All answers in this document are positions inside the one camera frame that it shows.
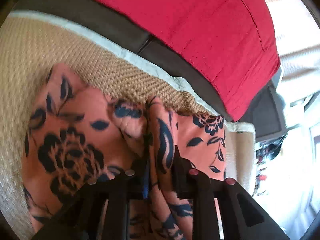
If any orange floral garment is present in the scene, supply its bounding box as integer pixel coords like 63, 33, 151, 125
22, 64, 226, 239

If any woven rattan seat mat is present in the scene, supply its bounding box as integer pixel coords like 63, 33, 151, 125
1, 11, 254, 239

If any striped dotted curtain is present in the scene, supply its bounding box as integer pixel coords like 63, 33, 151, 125
265, 0, 319, 102

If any red cushion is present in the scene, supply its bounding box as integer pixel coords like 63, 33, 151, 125
95, 0, 280, 121

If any dark leather sofa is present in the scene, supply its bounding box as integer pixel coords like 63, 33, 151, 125
14, 0, 286, 141

